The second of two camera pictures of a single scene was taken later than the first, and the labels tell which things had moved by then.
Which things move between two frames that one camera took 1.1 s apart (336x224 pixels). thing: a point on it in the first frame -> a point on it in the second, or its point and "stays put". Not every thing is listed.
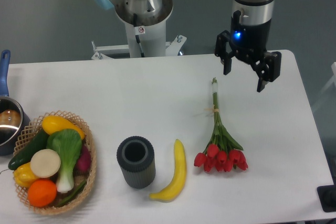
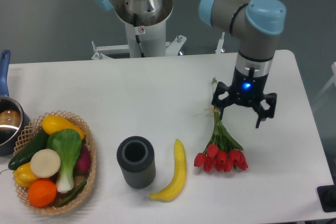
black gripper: [249, 43] -> [247, 89]
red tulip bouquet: [222, 153] stays put
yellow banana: [170, 192] stays put
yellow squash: [51, 124] stays put
